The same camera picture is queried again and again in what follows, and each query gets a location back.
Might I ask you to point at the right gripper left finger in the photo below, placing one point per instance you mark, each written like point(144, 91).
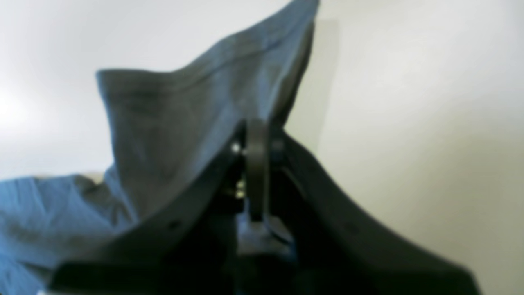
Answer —
point(182, 249)

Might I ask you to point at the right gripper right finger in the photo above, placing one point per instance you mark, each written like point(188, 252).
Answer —
point(341, 249)

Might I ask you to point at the grey T-shirt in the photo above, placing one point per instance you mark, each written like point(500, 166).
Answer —
point(165, 128)

